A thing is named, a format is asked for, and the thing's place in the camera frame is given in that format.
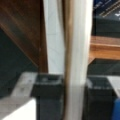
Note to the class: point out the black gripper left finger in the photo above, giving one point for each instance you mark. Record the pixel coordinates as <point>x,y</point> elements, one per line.
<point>48,92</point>

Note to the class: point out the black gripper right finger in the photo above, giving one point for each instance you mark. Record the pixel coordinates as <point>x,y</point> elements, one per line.
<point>98,99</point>

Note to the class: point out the blue book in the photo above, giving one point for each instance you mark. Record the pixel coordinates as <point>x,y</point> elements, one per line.
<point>106,18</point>

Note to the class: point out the white book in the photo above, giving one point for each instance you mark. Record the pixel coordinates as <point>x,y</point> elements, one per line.
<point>68,30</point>

